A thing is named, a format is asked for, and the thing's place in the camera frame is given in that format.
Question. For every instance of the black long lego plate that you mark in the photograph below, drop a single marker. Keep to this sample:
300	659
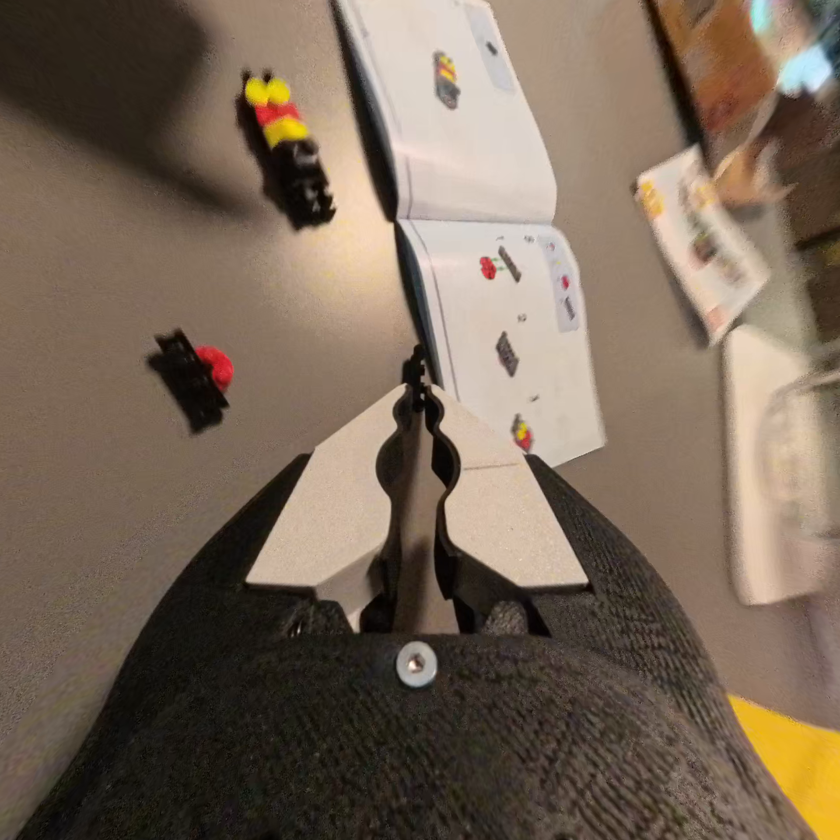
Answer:
187	380
415	374

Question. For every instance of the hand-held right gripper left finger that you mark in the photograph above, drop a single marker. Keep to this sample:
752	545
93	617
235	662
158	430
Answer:
321	525

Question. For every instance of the colourful printed leaflet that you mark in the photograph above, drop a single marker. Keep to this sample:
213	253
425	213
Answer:
709	249

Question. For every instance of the wooden book stand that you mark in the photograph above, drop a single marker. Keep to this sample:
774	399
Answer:
754	492

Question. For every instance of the black red yellow lego assembly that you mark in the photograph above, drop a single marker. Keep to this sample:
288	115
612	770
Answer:
302	177

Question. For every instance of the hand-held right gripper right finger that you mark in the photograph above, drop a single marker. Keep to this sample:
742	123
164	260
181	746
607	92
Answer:
518	525

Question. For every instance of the yellow cardboard toy box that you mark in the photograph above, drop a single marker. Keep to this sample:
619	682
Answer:
722	65

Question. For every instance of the yellow plastic bin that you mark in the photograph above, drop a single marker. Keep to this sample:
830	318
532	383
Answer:
794	774

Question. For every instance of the instruction booklet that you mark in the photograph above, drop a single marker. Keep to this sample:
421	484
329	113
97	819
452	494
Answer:
472	164

